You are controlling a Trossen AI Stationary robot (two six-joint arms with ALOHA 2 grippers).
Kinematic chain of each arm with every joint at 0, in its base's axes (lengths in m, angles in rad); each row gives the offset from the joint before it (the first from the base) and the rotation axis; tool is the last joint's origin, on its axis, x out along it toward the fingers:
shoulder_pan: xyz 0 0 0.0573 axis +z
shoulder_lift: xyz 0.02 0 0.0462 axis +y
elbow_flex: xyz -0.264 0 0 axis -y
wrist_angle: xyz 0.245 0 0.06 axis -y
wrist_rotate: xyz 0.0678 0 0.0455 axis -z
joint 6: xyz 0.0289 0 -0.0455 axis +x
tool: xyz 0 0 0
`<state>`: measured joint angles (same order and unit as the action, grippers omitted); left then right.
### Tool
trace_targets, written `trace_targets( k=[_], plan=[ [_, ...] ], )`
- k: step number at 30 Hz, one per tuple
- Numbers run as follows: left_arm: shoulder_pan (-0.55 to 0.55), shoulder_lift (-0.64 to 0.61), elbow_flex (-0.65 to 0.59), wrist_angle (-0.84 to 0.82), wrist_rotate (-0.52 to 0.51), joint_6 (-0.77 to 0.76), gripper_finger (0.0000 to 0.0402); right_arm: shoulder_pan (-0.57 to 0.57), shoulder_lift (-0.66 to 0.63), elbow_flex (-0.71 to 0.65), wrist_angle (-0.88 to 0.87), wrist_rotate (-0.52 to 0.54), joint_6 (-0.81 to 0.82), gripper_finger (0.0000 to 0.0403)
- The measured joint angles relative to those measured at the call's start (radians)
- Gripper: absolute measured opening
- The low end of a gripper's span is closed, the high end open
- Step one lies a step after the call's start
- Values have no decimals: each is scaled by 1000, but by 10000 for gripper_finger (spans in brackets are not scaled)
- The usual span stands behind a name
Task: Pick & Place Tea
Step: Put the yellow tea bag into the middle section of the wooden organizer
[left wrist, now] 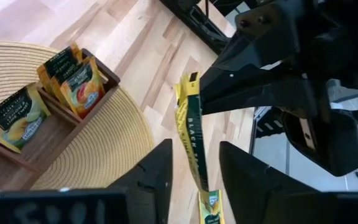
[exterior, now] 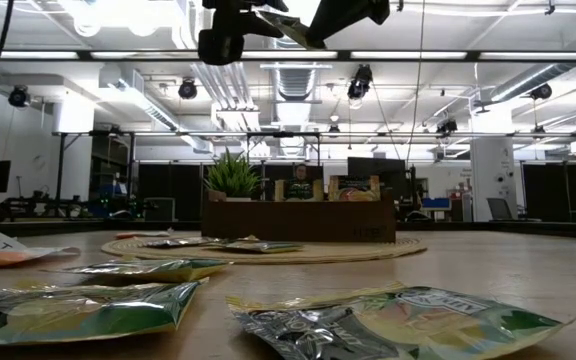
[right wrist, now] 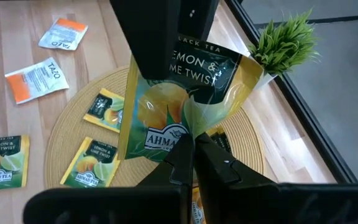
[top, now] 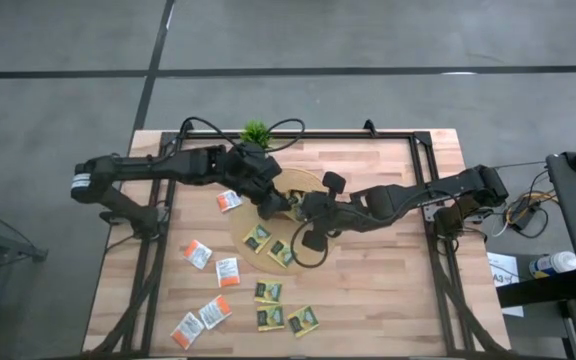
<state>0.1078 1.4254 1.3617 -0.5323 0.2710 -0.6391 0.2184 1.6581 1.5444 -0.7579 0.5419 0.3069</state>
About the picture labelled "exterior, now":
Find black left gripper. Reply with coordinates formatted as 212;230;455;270
201;0;289;39

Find small green potted plant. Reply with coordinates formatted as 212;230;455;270
202;148;264;202

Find grey storage box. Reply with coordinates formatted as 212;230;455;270
142;196;177;223

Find black metal rig frame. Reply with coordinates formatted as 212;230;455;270
52;129;325;221

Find black computer monitor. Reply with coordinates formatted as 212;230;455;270
346;156;408;201

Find grey office chair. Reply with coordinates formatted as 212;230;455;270
485;197;542;223

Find thin black hanging cable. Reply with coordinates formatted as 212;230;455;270
405;0;427;166

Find black LED light bar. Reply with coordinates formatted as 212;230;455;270
0;48;576;64

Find white square pillar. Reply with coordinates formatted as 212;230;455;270
469;135;518;222

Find blue storage bin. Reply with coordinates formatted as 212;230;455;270
421;197;452;211

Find black background robot arms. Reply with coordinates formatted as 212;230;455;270
0;189;92;222

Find white orange tea bag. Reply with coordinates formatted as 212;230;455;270
113;228;175;240
0;232;82;271

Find black metal table frame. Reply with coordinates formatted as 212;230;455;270
0;218;576;241

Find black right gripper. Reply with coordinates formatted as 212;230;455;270
306;0;392;49

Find red peach tea bag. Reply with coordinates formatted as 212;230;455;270
327;174;382;203

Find brown wooden tea box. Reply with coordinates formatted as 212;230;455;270
200;198;398;244

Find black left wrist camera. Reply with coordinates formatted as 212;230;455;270
197;27;245;67

